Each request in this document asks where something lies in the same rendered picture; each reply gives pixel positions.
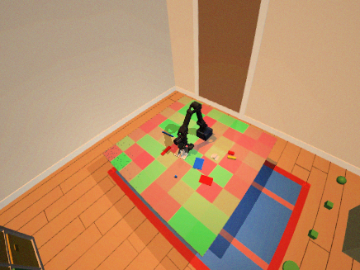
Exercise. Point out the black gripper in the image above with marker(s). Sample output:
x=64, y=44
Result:
x=190, y=146

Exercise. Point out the red flat rectangular plate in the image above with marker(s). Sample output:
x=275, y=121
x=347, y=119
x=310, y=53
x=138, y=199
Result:
x=206, y=180

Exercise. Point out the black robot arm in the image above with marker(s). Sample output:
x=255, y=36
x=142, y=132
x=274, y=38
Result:
x=184, y=128

